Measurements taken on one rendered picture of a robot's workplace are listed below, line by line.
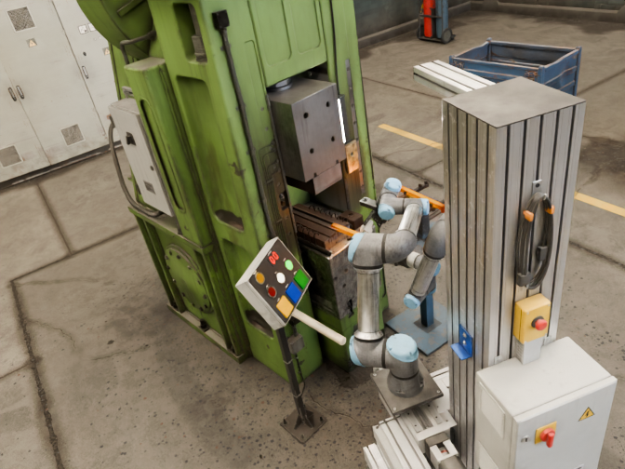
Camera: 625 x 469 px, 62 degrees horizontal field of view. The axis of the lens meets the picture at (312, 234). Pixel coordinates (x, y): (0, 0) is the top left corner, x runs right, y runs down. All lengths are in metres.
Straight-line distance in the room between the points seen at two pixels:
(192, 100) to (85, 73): 4.93
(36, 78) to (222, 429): 5.35
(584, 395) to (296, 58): 1.83
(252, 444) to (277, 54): 2.11
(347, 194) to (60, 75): 5.18
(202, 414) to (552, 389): 2.27
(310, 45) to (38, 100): 5.31
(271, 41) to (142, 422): 2.37
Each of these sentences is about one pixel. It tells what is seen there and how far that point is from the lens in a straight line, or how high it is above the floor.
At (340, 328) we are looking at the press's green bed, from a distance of 3.13.
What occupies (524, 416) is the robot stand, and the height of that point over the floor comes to 1.23.
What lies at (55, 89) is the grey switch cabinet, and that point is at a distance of 7.58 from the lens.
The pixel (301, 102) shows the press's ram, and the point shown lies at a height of 1.75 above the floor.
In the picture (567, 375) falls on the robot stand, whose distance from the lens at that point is 1.79.
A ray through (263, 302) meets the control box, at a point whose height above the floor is 1.08.
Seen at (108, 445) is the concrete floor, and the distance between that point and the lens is 3.60.
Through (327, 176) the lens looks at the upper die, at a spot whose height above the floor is 1.33.
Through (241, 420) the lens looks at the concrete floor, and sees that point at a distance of 3.35.
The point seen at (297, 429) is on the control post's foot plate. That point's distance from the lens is 3.21.
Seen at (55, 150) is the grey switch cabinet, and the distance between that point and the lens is 7.72.
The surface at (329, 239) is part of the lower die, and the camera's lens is 2.84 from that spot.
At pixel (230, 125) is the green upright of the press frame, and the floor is 1.74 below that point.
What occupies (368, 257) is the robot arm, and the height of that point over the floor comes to 1.37.
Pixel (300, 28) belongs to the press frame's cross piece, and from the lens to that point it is 2.64.
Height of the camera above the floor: 2.55
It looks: 33 degrees down
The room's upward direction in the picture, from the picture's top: 11 degrees counter-clockwise
